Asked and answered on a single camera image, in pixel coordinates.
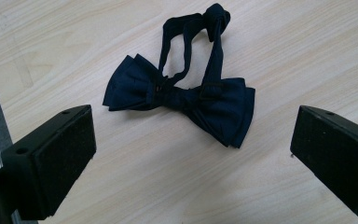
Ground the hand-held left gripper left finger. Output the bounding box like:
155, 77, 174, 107
0, 104, 98, 224

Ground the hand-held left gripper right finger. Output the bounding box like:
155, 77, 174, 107
289, 105, 358, 222

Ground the navy blue bow tie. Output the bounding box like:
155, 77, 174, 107
102, 3, 256, 149

